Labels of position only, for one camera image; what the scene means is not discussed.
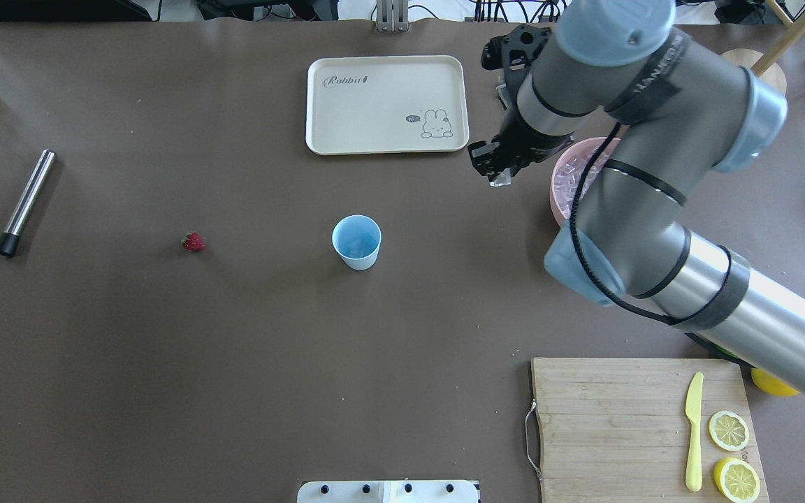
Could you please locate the aluminium frame post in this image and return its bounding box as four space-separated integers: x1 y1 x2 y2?
375 0 409 33

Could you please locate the red strawberry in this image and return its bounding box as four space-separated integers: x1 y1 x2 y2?
181 231 207 252

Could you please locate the pile of ice cubes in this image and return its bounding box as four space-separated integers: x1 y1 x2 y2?
556 150 609 217

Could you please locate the pink bowl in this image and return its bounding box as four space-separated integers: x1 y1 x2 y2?
550 137 620 229

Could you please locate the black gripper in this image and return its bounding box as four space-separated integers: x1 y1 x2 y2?
467 105 573 179

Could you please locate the cream rabbit tray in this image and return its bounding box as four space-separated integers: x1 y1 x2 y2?
305 55 470 156

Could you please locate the clear ice cube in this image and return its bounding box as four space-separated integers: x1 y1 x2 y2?
489 168 512 187

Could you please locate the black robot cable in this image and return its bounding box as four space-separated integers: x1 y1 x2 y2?
569 122 676 326

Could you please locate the lemon half slice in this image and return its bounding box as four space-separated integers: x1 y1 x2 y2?
707 410 750 452

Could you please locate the yellow plastic knife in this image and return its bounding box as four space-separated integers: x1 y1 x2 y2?
684 372 704 493

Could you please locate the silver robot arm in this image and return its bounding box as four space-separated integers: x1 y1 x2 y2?
467 1 805 395

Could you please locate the yellow lemon far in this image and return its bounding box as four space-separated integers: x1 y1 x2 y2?
750 368 799 397

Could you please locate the light blue plastic cup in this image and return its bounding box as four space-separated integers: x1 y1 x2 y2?
331 214 382 271

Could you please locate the wooden cup stand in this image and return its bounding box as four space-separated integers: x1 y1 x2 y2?
720 1 805 95

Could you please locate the wooden cutting board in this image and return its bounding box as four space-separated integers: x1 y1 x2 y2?
530 358 753 502

